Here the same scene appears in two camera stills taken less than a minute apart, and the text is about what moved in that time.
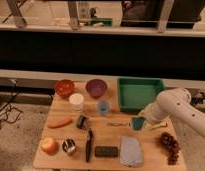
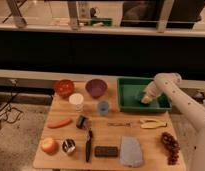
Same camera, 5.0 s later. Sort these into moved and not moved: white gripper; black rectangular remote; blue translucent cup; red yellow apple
Moved: white gripper
Not moved: black rectangular remote; blue translucent cup; red yellow apple
